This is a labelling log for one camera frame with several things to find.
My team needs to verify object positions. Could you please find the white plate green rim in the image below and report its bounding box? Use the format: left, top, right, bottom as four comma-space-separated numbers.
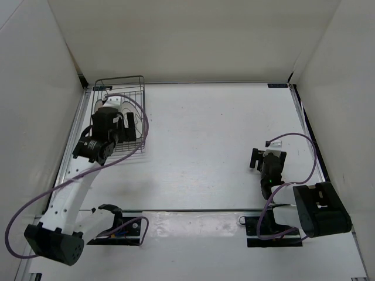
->
121, 101, 143, 139

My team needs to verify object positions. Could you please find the white plate orange sunburst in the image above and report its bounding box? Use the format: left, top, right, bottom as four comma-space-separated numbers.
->
93, 100, 105, 114

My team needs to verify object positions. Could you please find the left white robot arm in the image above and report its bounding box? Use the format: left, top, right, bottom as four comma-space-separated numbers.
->
24, 107, 137, 266

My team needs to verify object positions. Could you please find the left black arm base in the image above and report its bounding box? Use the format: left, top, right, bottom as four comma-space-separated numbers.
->
88, 204, 142, 246

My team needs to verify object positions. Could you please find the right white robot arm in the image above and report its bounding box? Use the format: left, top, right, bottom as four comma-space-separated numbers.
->
250, 148, 352, 241

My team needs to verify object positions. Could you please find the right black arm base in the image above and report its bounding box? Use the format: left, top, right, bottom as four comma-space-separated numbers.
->
238, 207, 303, 248

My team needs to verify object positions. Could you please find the blue label on table edge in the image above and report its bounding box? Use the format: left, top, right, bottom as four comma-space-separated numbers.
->
267, 83, 288, 88

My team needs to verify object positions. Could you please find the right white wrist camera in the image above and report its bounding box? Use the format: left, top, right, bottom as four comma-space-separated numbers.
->
263, 140, 282, 157

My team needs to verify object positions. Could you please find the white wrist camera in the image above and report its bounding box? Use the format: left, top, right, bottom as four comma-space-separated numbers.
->
263, 140, 282, 157
100, 95, 125, 113

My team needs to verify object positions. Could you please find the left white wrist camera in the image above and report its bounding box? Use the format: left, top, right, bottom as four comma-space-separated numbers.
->
100, 95, 125, 113

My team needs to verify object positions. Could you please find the grey wire dish rack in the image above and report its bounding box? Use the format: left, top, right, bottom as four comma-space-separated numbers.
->
91, 76, 145, 158

